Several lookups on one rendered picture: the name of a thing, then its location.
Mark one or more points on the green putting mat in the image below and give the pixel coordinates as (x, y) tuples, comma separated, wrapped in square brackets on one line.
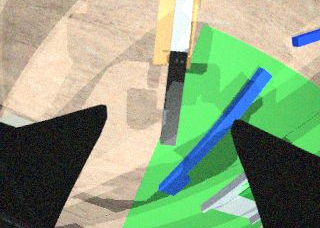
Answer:
[(288, 107)]

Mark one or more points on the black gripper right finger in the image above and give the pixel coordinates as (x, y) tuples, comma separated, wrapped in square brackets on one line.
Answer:
[(284, 179)]

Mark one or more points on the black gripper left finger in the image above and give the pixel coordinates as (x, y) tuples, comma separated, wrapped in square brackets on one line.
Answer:
[(41, 161)]

